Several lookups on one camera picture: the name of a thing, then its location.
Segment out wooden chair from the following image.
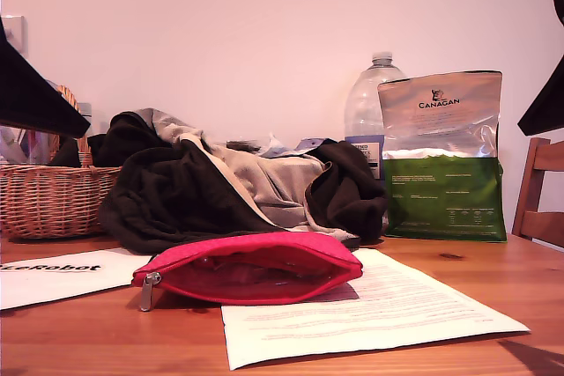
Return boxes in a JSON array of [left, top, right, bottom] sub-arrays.
[[510, 136, 564, 249]]

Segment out small dark flat object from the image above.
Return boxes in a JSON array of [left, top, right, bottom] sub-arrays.
[[226, 140, 262, 153]]

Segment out black grey hooded jacket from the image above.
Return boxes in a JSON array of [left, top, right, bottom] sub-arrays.
[[97, 107, 389, 256]]

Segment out red zip pouch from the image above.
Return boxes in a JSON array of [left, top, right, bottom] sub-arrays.
[[131, 231, 365, 306]]

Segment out clear plastic packets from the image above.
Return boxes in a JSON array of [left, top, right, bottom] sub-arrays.
[[0, 124, 61, 166]]

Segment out wicker basket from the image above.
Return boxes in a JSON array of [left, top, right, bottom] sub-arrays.
[[0, 85, 124, 240]]

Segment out white printed letter sheet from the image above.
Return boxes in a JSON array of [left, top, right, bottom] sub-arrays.
[[219, 247, 531, 372]]

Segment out white wall socket plate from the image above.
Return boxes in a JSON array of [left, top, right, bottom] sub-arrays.
[[0, 14, 28, 58]]

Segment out blue white packet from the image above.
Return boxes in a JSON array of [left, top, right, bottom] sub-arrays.
[[257, 131, 327, 160]]

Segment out large clear water bottle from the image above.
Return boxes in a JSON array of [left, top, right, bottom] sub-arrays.
[[343, 50, 409, 181]]

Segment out silver green Canagan bag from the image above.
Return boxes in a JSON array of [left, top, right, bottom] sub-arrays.
[[376, 70, 508, 244]]

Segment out white LeRobot paper sheet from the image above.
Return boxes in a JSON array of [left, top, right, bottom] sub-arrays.
[[0, 248, 153, 311]]

